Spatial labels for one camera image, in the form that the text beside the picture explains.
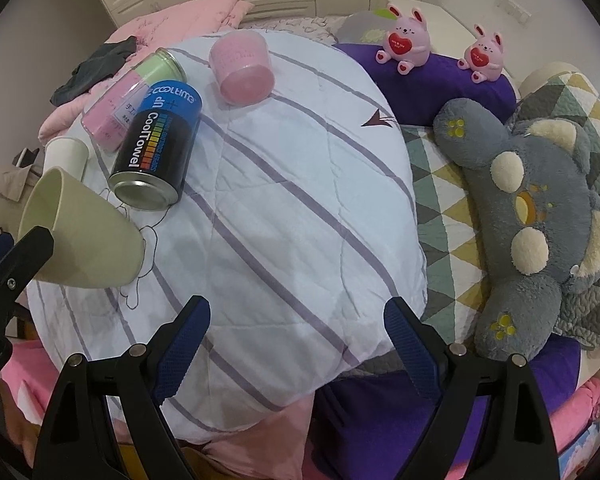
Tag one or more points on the clear pink and green bottle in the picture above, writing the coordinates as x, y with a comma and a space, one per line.
115, 105

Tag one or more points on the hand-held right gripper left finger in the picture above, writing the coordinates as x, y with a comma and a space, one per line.
182, 350

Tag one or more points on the pink plastic jar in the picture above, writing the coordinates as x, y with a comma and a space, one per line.
242, 70

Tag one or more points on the white headboard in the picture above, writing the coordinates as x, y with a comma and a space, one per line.
445, 15

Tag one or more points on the pale green cup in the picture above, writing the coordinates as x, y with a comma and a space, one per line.
90, 240

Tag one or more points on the black and blue can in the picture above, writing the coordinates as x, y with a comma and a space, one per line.
155, 145

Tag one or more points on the beige clothing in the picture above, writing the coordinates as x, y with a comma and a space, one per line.
5, 185

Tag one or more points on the white wall socket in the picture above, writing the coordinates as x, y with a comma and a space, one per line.
514, 7

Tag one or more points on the dark grey cloth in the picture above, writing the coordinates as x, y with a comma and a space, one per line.
92, 67

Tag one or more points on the pink cloth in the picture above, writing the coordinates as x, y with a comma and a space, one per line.
275, 435

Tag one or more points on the cream pillow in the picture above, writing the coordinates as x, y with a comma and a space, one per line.
545, 75

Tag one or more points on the large pink bunny toy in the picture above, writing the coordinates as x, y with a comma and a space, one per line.
405, 40

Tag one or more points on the floral print pillow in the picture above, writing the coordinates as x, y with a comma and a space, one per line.
305, 27

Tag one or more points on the small pink bunny toy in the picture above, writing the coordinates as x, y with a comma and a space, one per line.
485, 55

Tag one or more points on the purple bed sheet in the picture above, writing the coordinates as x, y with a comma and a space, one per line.
360, 420

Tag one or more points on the purple pillow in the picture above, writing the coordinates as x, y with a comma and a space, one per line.
430, 90

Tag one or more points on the grey flower print pillow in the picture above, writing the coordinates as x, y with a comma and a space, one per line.
362, 30

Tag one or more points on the triangle patterned quilt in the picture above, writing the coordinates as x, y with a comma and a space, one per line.
450, 220

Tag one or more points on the pink blanket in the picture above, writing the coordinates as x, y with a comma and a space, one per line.
180, 15

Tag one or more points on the grey plush toy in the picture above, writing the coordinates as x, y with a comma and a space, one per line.
545, 200

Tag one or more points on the white paper cup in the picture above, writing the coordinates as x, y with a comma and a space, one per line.
67, 157

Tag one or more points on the white striped quilt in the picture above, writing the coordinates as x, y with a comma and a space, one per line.
290, 220

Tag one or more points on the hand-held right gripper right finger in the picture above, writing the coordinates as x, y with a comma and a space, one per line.
410, 350

